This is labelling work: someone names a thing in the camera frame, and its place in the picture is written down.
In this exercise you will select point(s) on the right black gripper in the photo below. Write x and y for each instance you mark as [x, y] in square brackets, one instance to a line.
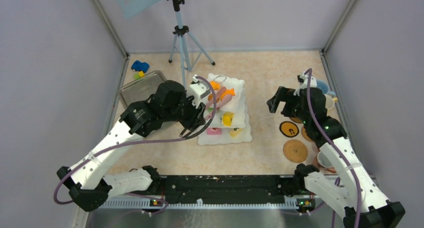
[283, 94]

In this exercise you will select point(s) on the yellow ceramic cup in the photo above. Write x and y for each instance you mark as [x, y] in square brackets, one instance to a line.
[330, 101]

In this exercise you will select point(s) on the light blue ceramic cup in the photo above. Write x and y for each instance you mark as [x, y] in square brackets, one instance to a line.
[324, 87]

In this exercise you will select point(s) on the yellow white cake toy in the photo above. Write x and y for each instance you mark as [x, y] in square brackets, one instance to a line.
[235, 132]

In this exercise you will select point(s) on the black orange round coaster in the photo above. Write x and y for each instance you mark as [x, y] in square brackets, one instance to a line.
[289, 129]

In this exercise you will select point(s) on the white mug red handle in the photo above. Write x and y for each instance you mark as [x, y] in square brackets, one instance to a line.
[322, 162]

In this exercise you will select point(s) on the yellow cake slice toy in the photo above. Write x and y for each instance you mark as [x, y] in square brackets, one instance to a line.
[227, 118]

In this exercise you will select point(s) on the white three-tier serving stand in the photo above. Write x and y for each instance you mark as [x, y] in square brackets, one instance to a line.
[238, 106]

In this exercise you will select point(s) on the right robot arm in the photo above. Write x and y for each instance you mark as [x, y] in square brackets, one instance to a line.
[360, 203]

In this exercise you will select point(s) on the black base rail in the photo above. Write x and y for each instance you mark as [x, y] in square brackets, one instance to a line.
[231, 190]

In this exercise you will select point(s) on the light blue tripod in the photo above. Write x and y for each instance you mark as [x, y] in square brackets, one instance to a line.
[179, 43]

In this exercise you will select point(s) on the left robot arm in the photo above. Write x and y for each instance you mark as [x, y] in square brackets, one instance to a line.
[88, 182]

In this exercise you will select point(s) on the pink cake toy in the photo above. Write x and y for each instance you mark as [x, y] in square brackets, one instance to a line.
[214, 131]

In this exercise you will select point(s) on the metal baking tray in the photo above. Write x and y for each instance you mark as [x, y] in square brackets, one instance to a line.
[139, 89]

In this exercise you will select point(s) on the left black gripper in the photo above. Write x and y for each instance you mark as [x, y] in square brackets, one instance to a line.
[197, 118]

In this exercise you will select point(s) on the green yellow block toy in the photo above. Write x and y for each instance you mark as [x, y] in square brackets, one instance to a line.
[139, 75]

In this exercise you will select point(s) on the plain brown round coaster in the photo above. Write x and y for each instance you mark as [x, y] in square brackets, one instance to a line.
[304, 134]

